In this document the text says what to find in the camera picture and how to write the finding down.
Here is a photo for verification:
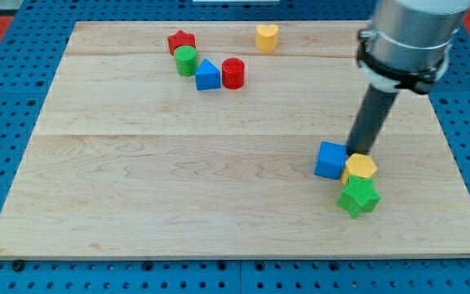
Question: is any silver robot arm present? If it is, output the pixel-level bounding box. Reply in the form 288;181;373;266
357;0;470;95

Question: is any blue cube block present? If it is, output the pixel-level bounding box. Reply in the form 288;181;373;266
313;141;347;180

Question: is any yellow heart block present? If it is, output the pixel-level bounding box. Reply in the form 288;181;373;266
255;24;279;52

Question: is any blue triangle block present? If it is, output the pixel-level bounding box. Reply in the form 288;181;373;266
195;59;220;91

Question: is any red cylinder block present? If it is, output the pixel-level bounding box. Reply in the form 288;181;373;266
221;58;245;89

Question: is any light wooden board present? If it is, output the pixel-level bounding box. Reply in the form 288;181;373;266
0;21;470;261

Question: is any green cylinder block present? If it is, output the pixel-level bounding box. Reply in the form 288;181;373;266
174;45;197;77

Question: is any red star block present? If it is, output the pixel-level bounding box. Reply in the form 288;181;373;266
167;30;196;56

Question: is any yellow hexagon block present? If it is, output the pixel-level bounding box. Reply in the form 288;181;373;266
339;154;378;185

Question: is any green star block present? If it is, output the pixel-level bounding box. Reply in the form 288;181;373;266
337;176;381;219

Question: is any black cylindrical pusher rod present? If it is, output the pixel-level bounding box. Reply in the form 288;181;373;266
346;84;398;155

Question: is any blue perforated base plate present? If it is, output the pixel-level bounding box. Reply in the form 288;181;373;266
0;0;470;293

